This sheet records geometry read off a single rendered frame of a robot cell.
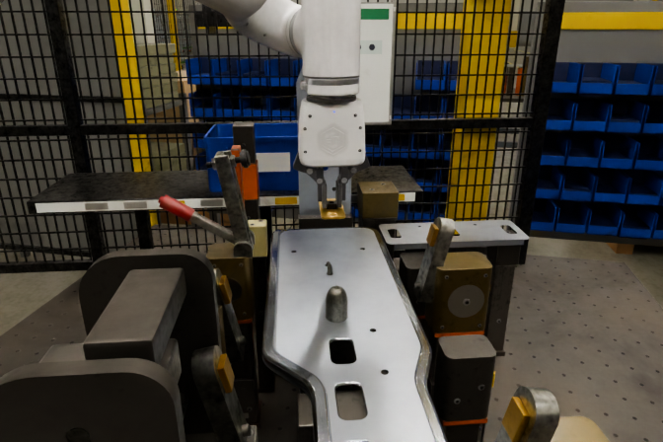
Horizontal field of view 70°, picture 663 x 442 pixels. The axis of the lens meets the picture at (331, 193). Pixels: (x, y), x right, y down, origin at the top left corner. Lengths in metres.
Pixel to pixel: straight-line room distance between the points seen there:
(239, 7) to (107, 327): 0.39
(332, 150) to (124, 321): 0.42
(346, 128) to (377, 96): 0.59
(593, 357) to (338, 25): 0.93
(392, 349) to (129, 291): 0.35
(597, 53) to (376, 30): 1.47
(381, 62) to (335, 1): 0.62
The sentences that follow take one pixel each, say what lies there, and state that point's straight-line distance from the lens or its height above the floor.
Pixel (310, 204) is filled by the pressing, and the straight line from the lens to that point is 1.05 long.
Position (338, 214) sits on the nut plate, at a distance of 0.74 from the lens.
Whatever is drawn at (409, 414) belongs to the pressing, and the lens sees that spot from 0.57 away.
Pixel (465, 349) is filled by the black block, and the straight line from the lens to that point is 0.69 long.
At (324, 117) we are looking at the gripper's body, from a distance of 0.70.
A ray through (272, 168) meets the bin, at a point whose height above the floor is 1.09.
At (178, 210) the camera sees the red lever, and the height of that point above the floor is 1.13.
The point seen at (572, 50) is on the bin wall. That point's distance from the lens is 2.52.
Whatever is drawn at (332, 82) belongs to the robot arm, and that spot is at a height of 1.32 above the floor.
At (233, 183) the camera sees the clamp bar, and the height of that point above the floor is 1.17.
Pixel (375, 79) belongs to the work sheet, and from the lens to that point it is 1.28.
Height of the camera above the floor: 1.40
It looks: 19 degrees down
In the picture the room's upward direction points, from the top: straight up
